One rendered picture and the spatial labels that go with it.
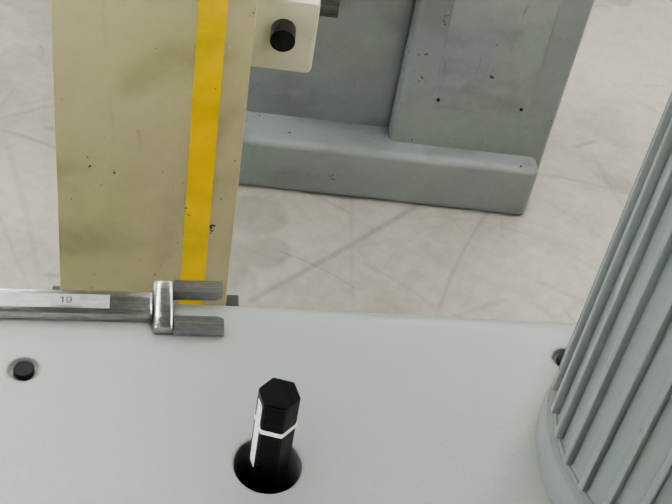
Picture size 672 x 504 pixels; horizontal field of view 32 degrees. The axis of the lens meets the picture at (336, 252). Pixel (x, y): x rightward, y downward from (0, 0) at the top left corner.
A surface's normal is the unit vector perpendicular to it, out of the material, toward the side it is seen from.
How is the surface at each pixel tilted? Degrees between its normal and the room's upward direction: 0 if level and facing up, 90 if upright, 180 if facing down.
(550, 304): 0
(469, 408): 0
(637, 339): 90
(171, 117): 90
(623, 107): 0
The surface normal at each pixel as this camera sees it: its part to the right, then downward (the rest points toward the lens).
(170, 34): 0.07, 0.69
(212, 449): 0.14, -0.72
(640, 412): -0.87, 0.25
